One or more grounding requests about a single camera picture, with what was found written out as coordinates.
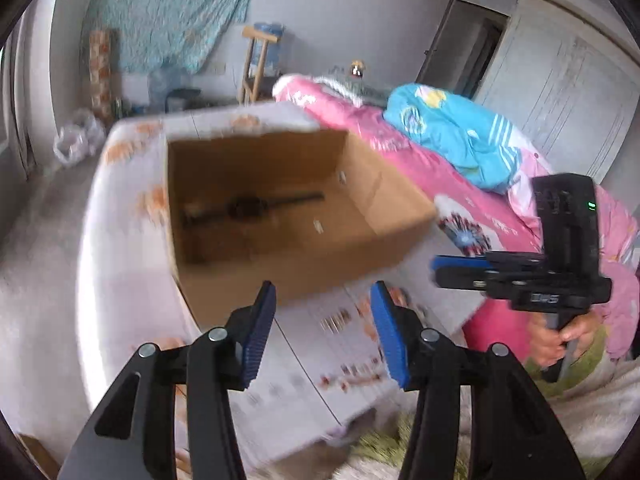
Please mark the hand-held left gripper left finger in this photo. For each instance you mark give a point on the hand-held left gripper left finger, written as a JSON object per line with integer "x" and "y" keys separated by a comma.
{"x": 257, "y": 335}

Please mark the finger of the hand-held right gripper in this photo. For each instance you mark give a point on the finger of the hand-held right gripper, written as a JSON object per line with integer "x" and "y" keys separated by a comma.
{"x": 460, "y": 262}
{"x": 460, "y": 281}

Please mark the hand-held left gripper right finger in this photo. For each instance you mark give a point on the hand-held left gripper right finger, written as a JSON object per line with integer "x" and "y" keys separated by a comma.
{"x": 390, "y": 335}

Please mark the brown cardboard box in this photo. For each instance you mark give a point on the brown cardboard box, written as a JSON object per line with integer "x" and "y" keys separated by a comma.
{"x": 280, "y": 280}

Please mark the black purple smart watch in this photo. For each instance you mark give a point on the black purple smart watch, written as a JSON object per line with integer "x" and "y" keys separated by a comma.
{"x": 245, "y": 208}

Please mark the person's right hand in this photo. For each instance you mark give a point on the person's right hand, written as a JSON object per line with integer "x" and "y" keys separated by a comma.
{"x": 540, "y": 345}

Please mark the green fluffy cloth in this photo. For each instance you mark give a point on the green fluffy cloth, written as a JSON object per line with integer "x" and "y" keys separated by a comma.
{"x": 380, "y": 442}

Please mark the pink floral blanket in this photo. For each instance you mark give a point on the pink floral blanket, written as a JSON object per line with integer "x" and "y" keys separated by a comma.
{"x": 410, "y": 160}

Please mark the blue cartoon quilt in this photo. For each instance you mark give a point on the blue cartoon quilt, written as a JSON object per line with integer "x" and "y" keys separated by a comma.
{"x": 450, "y": 130}

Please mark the floral plastic tablecloth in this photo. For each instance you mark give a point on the floral plastic tablecloth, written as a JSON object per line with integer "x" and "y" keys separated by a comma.
{"x": 130, "y": 270}

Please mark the white panel door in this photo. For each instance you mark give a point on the white panel door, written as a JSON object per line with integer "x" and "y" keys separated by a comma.
{"x": 560, "y": 70}

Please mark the white fluffy rug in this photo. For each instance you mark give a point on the white fluffy rug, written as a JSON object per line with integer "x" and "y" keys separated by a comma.
{"x": 600, "y": 410}

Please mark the grey patterned cloth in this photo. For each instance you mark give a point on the grey patterned cloth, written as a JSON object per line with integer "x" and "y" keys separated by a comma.
{"x": 360, "y": 91}

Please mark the small gold ornament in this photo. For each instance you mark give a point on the small gold ornament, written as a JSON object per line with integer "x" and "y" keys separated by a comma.
{"x": 356, "y": 68}

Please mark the dark wooden door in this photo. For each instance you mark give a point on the dark wooden door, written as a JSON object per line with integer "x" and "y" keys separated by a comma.
{"x": 442, "y": 35}

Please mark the clear water jug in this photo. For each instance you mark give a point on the clear water jug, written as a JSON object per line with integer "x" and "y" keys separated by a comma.
{"x": 167, "y": 85}

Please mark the white plastic bag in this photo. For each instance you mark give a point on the white plastic bag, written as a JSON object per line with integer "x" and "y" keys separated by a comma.
{"x": 77, "y": 137}

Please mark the wooden crutch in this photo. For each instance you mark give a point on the wooden crutch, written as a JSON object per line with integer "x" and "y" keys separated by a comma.
{"x": 257, "y": 34}

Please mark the grey curtain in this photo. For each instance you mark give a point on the grey curtain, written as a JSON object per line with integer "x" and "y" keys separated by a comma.
{"x": 37, "y": 110}

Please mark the teal hanging cloth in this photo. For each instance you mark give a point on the teal hanging cloth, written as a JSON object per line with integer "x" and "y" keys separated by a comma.
{"x": 170, "y": 10}

